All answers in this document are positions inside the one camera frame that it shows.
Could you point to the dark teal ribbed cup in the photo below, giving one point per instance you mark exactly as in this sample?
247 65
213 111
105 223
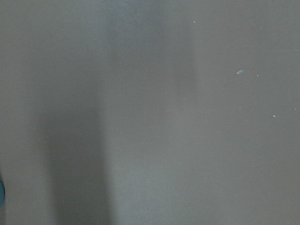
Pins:
2 193

